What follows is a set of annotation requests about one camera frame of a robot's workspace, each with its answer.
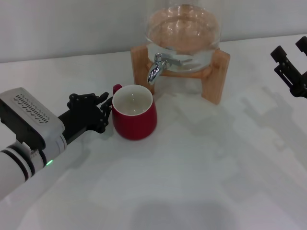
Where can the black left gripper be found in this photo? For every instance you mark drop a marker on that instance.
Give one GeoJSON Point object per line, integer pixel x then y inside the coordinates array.
{"type": "Point", "coordinates": [81, 119]}

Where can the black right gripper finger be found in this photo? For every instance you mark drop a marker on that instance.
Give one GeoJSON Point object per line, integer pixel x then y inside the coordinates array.
{"type": "Point", "coordinates": [303, 45]}
{"type": "Point", "coordinates": [292, 76]}

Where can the red cup white inside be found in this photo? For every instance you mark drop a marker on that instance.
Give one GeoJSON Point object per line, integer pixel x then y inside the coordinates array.
{"type": "Point", "coordinates": [134, 127]}

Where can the chrome faucet tap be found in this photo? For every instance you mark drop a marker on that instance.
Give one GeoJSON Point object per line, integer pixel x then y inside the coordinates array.
{"type": "Point", "coordinates": [153, 73]}

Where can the wooden dispenser stand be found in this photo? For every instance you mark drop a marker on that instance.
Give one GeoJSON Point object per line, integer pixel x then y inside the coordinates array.
{"type": "Point", "coordinates": [216, 79]}

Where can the clear glass dispenser jar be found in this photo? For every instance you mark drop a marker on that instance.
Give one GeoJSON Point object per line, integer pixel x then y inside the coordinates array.
{"type": "Point", "coordinates": [184, 28]}

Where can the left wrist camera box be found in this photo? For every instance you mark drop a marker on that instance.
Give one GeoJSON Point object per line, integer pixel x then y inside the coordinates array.
{"type": "Point", "coordinates": [28, 112]}

